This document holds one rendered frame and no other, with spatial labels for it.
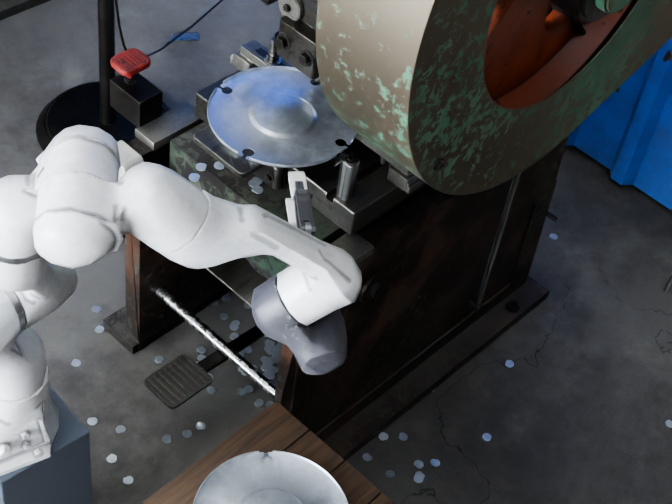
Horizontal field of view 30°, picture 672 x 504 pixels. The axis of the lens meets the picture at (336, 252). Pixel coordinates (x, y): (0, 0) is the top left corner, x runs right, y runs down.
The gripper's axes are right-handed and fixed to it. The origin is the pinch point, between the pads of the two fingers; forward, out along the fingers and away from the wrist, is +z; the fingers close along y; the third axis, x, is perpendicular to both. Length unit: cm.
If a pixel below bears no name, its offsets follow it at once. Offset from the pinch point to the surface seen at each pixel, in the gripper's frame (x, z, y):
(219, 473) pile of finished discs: 15, -30, -42
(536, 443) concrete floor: -61, -2, -80
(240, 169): 9.5, 7.4, 0.3
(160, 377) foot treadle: 25, 8, -61
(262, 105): 3.9, 24.3, 1.1
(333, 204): -8.5, 7.2, -9.1
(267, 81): 2.2, 32.3, 0.5
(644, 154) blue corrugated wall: -110, 81, -67
